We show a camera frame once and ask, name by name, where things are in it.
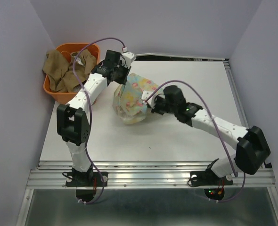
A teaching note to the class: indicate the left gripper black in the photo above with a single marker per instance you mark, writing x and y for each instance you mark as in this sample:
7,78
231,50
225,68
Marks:
123,79

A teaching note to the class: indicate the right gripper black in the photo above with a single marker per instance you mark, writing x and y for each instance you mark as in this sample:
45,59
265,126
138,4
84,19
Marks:
155,109

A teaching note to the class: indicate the pastel floral skirt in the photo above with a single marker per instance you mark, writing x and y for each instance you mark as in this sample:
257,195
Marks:
127,102

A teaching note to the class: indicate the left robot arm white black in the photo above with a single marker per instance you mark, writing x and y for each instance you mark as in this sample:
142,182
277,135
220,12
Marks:
74,118

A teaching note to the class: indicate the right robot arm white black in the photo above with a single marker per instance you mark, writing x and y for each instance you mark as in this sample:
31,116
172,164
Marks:
250,145

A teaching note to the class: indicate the khaki brown skirt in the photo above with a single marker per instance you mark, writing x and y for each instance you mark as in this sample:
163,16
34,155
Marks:
60,71

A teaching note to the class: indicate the orange plastic basket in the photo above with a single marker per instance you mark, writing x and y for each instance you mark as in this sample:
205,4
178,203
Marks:
66,50

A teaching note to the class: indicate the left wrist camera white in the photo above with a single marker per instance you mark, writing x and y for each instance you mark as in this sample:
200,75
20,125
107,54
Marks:
127,59

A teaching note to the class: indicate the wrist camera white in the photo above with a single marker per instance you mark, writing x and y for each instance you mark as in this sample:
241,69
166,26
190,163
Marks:
127,59
148,98

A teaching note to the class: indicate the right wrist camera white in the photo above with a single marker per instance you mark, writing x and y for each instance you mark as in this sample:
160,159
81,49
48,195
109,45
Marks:
148,98

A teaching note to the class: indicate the aluminium right side rail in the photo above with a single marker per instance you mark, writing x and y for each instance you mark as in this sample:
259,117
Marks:
235,94

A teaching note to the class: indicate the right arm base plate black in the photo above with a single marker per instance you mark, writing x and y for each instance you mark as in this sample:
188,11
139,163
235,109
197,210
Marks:
203,178

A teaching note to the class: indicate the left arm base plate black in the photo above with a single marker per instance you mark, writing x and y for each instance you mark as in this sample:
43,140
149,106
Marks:
81,179

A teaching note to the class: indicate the aluminium front rail frame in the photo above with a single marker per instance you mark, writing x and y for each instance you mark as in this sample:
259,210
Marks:
121,175

